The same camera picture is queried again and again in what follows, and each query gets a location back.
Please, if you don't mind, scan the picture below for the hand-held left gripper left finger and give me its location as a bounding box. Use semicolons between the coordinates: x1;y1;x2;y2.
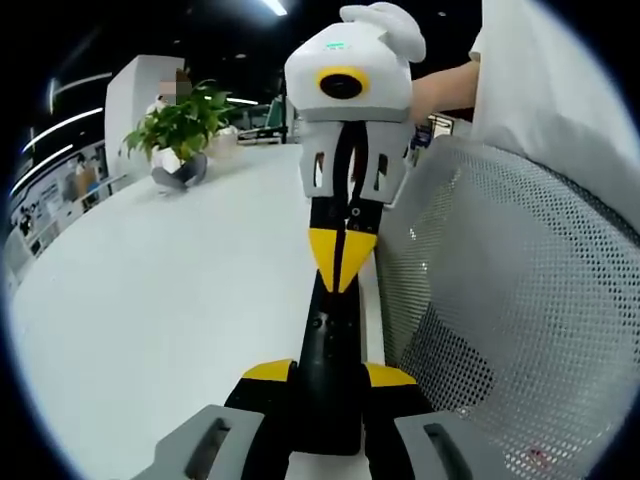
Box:
134;358;299;480

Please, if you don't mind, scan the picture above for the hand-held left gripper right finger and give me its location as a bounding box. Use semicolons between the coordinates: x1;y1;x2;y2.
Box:
362;363;506;480

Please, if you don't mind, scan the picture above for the black remote control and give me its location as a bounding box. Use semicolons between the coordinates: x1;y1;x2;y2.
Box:
298;272;369;456

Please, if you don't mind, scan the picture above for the grey mesh chair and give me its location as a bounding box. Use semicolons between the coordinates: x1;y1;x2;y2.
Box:
374;134;640;480

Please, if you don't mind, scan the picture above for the potted green plant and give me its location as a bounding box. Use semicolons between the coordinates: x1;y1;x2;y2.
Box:
122;79;239;194

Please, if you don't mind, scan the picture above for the white square pillar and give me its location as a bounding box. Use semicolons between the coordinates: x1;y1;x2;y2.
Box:
104;54;189;181

